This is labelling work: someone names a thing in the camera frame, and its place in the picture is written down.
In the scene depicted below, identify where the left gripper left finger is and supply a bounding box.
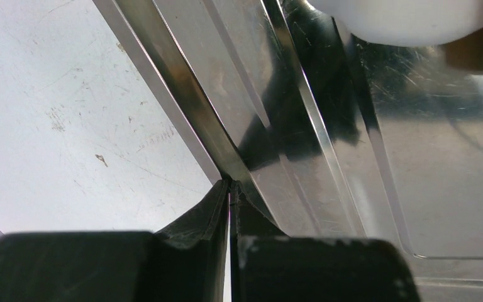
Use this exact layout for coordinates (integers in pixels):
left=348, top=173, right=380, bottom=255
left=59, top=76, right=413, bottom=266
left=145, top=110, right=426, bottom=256
left=0, top=180, right=230, bottom=301

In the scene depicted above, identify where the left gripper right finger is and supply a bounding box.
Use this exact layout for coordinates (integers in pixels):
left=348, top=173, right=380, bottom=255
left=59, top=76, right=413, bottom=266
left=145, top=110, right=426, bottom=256
left=230, top=182, right=421, bottom=301

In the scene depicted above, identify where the stainless steel tray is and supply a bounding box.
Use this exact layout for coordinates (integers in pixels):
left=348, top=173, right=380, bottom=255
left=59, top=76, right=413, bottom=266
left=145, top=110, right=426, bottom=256
left=95, top=1, right=483, bottom=301

